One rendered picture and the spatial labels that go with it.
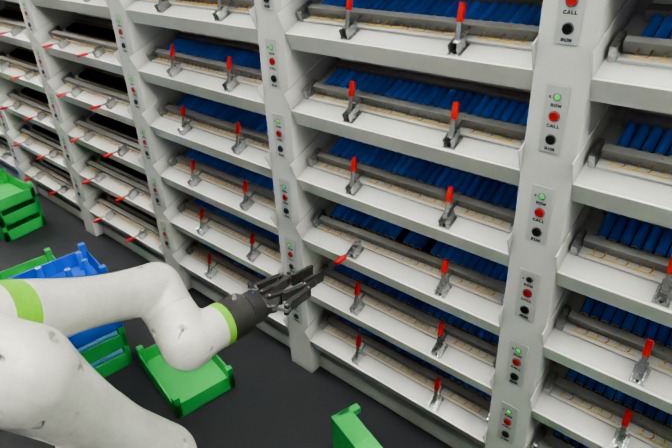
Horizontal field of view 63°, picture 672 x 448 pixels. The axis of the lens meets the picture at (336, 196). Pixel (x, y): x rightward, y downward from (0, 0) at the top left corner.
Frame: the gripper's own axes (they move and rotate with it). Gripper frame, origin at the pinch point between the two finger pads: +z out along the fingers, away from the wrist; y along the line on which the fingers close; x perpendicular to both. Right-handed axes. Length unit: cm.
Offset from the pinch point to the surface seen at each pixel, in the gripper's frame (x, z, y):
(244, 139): 21, 18, -43
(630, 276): 20, 18, 64
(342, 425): -36.7, -0.8, 14.1
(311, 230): 0.1, 19.6, -16.9
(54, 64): 27, 16, -158
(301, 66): 47, 15, -18
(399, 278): -1.1, 17.2, 15.2
